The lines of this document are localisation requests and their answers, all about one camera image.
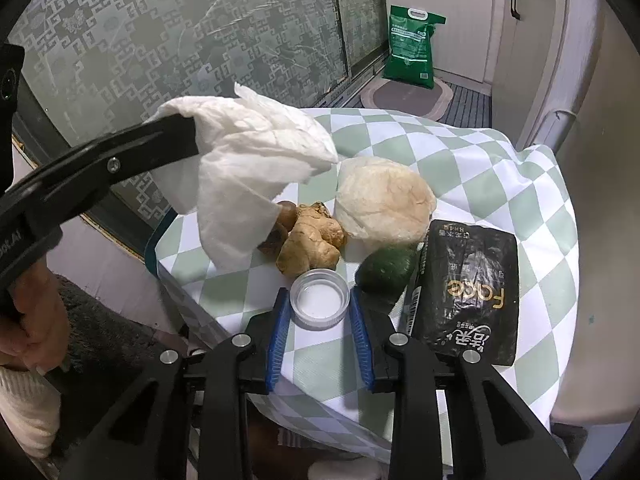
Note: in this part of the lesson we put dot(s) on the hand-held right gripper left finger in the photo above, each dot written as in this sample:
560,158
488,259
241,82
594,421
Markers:
277,340

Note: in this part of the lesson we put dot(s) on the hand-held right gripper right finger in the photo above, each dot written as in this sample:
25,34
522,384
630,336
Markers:
360,345

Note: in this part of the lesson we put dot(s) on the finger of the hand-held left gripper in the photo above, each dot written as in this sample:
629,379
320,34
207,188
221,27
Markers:
150,145

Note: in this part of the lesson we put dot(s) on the white plastic bottle cap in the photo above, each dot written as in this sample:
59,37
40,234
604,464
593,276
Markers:
320,300

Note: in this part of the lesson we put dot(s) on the white paper towel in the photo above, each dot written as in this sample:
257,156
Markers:
250,160

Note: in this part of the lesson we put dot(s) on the ginger root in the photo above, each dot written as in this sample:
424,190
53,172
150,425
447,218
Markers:
312,237

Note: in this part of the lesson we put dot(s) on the teal plastic trash bin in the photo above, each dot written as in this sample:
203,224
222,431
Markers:
150,260

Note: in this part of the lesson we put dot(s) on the person's left forearm white sleeve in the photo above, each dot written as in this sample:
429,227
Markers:
20,405

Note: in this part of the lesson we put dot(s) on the person's left hand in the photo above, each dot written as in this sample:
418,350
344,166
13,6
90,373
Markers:
45,330

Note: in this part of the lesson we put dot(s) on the dark green round fruit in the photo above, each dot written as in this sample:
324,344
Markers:
387,272

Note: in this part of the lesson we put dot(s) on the dark brown round food piece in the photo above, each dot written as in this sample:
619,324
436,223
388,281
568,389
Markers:
272,238
287,212

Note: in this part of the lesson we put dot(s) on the wide patterned frosted glass door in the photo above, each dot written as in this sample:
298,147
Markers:
175,35

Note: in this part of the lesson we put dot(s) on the dark grey fuzzy cloth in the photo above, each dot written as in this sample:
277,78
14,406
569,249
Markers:
110,340

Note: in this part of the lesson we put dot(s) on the round white wrapped bun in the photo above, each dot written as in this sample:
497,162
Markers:
385,205

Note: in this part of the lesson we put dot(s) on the green white checkered tablecloth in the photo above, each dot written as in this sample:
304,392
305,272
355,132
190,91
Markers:
450,160

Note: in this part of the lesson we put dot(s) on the pink grey oval floor mat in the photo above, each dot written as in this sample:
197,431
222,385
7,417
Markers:
405,100

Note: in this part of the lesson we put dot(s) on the narrow patterned frosted glass door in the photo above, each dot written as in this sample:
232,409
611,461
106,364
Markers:
362,10

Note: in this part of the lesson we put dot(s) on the grey striped floor mat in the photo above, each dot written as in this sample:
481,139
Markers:
470,105

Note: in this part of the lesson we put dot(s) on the white rounded furniture piece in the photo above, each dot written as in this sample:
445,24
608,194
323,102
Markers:
605,235

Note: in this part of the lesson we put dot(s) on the green rice bag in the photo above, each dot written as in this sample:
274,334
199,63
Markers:
412,45

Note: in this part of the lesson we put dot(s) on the white cabinet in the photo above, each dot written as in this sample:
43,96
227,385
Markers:
535,60

